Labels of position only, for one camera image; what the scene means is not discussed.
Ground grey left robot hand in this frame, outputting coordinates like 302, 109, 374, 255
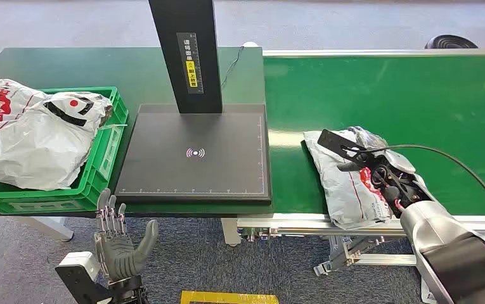
94, 189, 159, 281

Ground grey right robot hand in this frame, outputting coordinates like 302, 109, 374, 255
318, 125, 390, 174

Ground white poly mailer package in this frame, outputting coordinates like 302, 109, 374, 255
302, 125, 436, 231

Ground green conveyor belt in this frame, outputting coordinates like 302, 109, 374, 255
263, 54, 485, 217

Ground large white poly package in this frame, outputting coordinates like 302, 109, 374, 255
0, 79, 114, 192

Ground white table leg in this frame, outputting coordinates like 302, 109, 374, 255
14, 216, 75, 243
221, 217, 242, 247

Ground green plastic crate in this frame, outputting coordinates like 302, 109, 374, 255
0, 87, 129, 215

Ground black ribbed round object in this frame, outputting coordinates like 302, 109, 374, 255
425, 34, 479, 50

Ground black yellow column label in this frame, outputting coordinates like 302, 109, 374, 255
176, 32, 205, 95

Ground black scanner column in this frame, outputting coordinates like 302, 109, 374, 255
148, 0, 224, 115

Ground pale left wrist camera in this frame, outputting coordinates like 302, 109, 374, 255
55, 251, 113, 304

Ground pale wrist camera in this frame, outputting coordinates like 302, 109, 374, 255
381, 149, 417, 175
55, 251, 113, 304

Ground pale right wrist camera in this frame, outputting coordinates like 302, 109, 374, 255
381, 149, 417, 175

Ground aluminium conveyor frame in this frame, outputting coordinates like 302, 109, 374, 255
236, 49, 485, 278

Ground black scanner base plate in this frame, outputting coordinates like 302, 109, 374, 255
115, 103, 273, 206

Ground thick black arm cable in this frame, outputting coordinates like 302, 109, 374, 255
340, 144, 485, 248

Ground thin black table cable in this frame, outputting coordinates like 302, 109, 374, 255
220, 46, 245, 90

